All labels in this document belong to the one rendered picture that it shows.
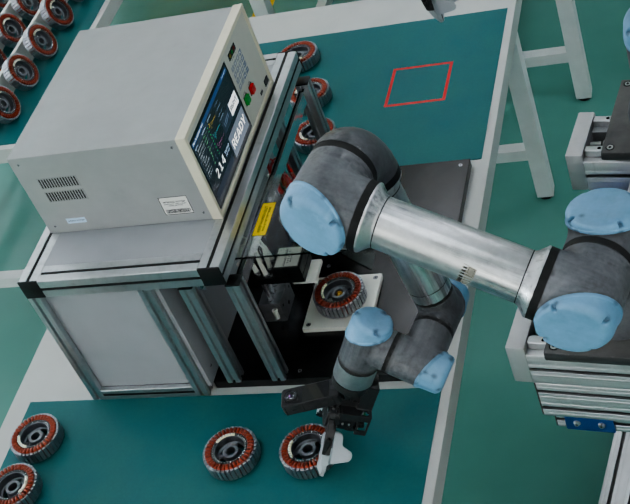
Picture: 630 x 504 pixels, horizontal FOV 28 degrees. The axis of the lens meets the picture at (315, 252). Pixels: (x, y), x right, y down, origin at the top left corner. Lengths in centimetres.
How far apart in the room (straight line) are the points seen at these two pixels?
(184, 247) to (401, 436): 55
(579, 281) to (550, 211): 202
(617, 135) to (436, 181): 57
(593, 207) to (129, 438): 115
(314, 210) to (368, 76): 147
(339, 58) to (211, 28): 87
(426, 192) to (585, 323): 106
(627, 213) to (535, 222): 193
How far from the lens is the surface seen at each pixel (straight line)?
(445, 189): 285
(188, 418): 262
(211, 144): 242
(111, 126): 245
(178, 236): 245
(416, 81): 324
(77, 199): 252
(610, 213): 195
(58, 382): 287
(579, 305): 184
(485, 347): 354
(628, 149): 241
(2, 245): 471
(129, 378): 270
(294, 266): 257
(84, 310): 257
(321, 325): 262
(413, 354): 216
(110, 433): 269
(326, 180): 191
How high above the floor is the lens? 257
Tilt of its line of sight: 40 degrees down
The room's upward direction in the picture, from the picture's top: 23 degrees counter-clockwise
